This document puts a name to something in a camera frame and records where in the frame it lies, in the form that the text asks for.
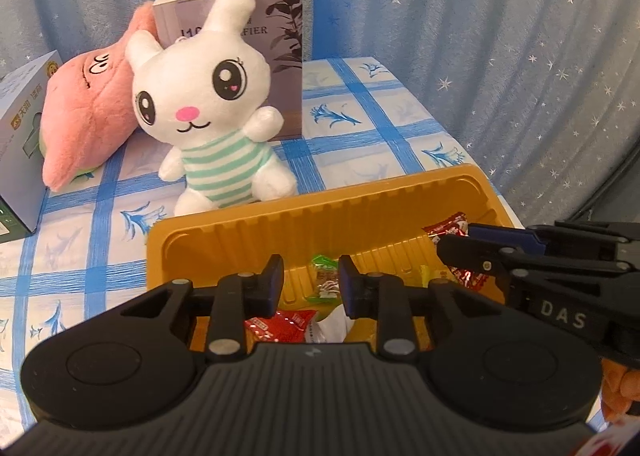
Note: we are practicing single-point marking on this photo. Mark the silver snack packet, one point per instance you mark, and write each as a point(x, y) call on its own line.
point(332, 328)

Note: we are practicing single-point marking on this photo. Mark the red white patterned candy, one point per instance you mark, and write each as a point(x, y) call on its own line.
point(450, 228)

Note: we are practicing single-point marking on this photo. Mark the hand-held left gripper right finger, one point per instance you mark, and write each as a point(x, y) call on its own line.
point(348, 291)

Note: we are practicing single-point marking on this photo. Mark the pink plush toy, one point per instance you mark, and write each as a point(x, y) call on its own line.
point(85, 110)

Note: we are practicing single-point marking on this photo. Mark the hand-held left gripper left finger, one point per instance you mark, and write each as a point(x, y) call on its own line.
point(272, 286)

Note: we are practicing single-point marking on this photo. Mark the white rabbit plush toy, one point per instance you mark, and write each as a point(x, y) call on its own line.
point(200, 110)

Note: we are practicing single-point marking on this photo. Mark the green-ended candy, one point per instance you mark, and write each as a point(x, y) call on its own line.
point(326, 281)

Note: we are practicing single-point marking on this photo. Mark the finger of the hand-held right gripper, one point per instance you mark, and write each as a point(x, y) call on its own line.
point(500, 236)
point(470, 253)

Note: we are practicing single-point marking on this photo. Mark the blue star curtain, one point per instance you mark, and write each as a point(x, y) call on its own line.
point(450, 35)

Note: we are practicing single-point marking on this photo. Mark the grey plant print box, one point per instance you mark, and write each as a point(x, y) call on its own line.
point(282, 35)

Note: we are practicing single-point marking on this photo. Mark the blue checked tablecloth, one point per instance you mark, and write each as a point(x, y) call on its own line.
point(350, 135)

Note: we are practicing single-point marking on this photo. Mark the person's right hand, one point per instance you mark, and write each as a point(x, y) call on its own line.
point(622, 386)

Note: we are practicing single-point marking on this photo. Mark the yellow plastic tray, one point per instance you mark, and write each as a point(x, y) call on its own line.
point(225, 236)

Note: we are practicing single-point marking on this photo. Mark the red pillow snack packet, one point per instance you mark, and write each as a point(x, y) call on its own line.
point(277, 326)

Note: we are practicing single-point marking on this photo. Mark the green white carton box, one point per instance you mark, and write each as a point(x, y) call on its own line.
point(20, 145)

